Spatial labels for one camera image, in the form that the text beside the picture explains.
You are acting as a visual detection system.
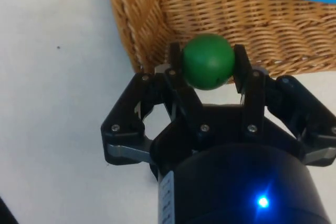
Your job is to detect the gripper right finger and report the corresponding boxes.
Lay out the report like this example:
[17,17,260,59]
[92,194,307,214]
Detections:
[233,44,336,167]

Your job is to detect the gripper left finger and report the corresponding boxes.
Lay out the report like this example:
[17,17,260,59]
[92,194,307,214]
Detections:
[100,42,211,166]

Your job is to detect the green ball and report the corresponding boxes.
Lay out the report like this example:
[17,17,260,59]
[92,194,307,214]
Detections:
[183,33,236,90]

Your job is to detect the wicker basket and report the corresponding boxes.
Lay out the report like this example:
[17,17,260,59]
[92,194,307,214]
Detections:
[104,0,336,78]

